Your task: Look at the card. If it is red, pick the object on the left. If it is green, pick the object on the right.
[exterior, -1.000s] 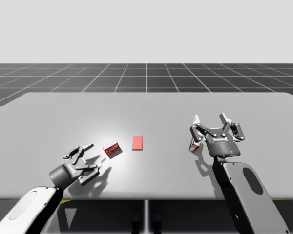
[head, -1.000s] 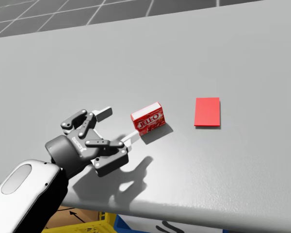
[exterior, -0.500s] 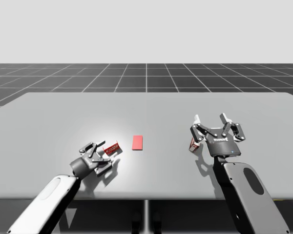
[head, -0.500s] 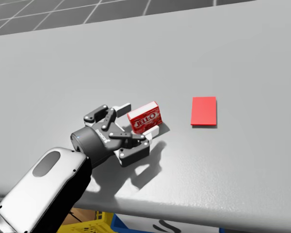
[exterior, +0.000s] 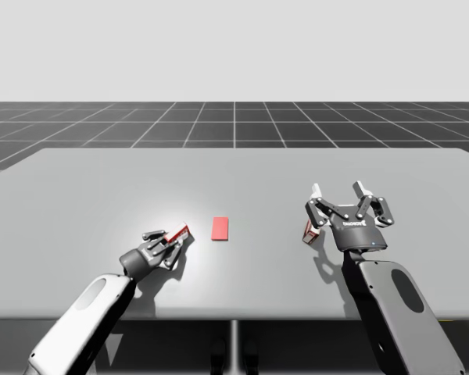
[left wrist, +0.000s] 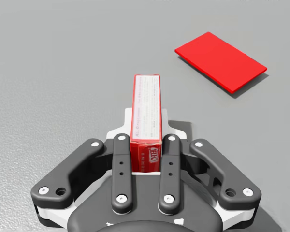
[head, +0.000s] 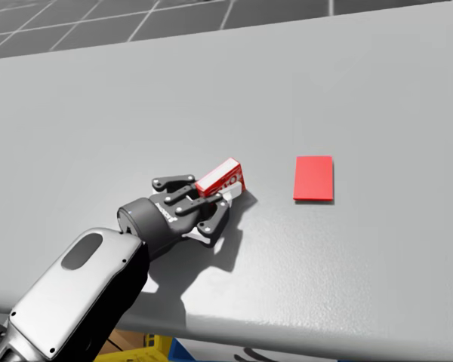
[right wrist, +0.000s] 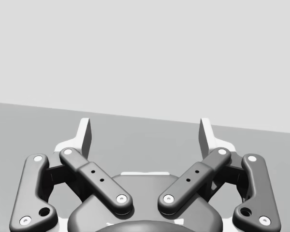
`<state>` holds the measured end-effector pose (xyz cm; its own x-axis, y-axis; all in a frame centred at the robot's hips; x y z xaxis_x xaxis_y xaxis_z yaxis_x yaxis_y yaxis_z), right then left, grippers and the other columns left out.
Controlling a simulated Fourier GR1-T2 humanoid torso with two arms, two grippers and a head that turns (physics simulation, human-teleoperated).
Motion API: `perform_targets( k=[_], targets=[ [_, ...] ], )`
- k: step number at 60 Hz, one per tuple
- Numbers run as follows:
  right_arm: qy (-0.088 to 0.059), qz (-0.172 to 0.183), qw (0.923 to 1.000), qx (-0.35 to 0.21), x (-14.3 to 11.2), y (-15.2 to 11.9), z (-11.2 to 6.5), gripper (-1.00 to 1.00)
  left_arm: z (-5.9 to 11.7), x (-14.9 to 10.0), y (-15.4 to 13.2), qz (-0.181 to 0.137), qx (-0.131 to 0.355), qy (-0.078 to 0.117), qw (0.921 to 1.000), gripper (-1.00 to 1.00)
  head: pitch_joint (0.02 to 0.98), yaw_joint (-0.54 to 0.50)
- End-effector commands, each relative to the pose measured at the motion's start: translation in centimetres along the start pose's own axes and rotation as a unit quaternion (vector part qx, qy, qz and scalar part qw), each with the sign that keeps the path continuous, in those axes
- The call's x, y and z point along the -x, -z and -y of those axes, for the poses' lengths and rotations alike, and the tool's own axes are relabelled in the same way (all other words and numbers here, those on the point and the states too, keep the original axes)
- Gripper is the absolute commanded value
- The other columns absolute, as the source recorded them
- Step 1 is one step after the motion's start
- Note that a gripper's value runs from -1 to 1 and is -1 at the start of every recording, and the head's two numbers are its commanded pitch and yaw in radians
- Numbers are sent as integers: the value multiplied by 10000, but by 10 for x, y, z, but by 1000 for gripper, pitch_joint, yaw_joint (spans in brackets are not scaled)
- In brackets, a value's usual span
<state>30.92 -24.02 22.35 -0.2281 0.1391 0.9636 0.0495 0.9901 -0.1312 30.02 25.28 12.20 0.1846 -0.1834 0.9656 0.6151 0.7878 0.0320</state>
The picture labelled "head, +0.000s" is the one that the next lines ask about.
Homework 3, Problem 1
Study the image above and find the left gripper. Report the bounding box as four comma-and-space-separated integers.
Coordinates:
116, 173, 247, 261

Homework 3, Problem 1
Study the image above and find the red and white carton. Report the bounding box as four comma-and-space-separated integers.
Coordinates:
194, 157, 248, 199

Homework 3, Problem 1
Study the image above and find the pink pad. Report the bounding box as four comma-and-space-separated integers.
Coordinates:
292, 155, 335, 204

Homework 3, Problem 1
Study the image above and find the yellow box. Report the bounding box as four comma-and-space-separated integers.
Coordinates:
97, 333, 174, 362

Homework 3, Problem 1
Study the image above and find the brown box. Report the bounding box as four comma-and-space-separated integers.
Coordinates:
107, 327, 145, 354

